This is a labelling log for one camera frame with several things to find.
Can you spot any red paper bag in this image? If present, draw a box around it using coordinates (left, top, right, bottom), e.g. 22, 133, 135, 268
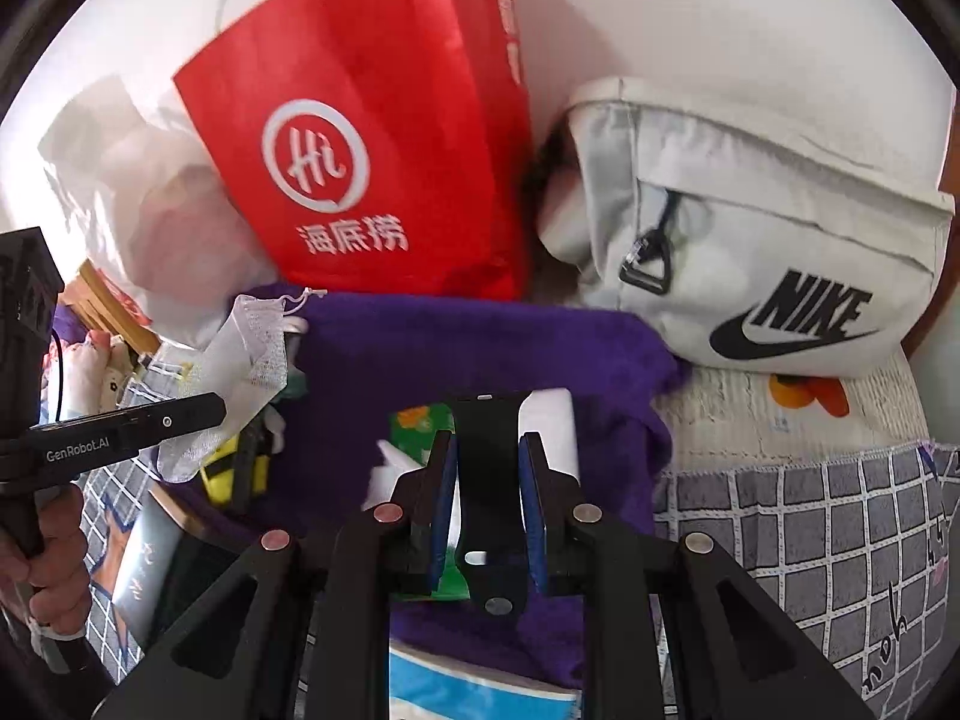
171, 0, 535, 302

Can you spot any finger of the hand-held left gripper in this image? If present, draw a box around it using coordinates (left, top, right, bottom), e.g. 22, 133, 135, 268
112, 392, 227, 458

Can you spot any thin black cable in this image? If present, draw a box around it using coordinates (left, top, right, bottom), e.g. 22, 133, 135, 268
47, 328, 68, 422

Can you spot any yellow zip pouch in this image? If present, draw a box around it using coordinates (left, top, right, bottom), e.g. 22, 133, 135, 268
199, 424, 275, 511

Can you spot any person's left hand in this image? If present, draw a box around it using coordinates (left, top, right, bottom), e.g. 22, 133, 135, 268
0, 486, 92, 640

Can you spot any white mesh drawstring bag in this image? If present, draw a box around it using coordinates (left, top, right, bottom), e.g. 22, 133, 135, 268
154, 286, 331, 482

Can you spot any dark glossy box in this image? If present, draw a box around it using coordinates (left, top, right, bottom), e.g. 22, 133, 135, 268
112, 517, 248, 653

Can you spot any purple plush toy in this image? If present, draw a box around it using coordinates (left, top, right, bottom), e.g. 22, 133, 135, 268
56, 300, 95, 346

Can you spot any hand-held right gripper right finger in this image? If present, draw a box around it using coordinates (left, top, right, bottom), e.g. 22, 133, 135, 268
517, 431, 875, 720

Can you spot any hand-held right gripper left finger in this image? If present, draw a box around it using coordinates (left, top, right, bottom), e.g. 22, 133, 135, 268
94, 427, 460, 720

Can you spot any purple towel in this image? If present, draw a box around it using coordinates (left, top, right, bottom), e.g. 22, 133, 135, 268
154, 281, 680, 691

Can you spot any white rectangular block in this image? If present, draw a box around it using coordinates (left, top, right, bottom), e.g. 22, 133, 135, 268
521, 386, 582, 488

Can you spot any blue tissue pack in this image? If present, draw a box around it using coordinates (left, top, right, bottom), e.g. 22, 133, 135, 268
388, 641, 582, 720

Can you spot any grey plaid bedsheet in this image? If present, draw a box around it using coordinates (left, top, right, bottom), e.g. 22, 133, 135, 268
75, 360, 960, 720

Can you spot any white plastic bag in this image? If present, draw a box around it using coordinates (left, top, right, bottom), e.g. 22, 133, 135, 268
37, 75, 282, 331

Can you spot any grey waist bag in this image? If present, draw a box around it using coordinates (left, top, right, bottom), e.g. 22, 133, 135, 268
536, 76, 957, 377

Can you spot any white crumpled tissue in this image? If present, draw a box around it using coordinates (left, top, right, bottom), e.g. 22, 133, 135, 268
366, 441, 410, 515

